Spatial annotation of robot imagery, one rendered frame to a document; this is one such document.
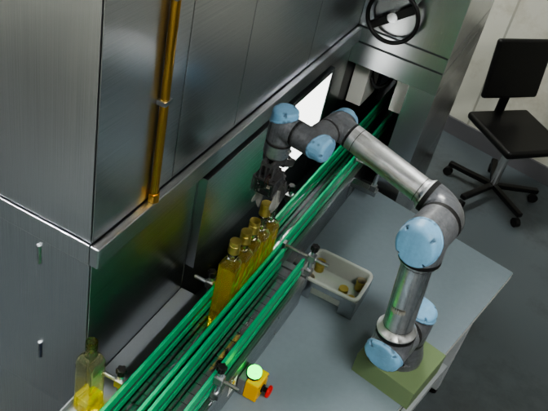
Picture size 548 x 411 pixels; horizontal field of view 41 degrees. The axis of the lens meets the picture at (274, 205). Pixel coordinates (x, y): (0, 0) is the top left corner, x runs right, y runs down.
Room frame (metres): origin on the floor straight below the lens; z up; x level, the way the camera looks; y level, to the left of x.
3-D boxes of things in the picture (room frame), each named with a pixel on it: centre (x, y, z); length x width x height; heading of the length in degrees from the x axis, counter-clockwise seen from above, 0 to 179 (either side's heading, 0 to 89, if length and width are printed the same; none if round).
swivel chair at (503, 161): (3.90, -1.28, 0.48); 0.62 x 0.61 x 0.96; 58
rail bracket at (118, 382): (1.18, 0.30, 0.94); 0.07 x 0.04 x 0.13; 71
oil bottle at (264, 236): (1.75, 0.02, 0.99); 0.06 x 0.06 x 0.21; 71
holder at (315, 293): (1.92, -0.24, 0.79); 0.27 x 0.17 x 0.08; 71
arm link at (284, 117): (1.73, 0.03, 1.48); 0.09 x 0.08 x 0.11; 61
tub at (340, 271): (1.91, -0.27, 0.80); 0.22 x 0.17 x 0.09; 71
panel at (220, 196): (2.05, 0.06, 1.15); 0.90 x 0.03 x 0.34; 161
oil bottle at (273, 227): (1.80, 0.00, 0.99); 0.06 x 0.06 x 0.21; 71
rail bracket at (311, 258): (1.83, -0.14, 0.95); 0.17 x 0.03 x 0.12; 71
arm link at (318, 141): (1.69, -0.07, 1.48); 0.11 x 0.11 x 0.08; 61
